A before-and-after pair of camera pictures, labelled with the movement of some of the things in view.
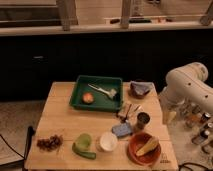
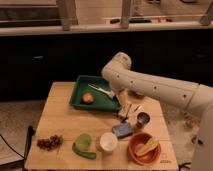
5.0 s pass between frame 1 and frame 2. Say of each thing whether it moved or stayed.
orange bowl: stayed
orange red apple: stayed
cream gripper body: moved
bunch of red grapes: stayed
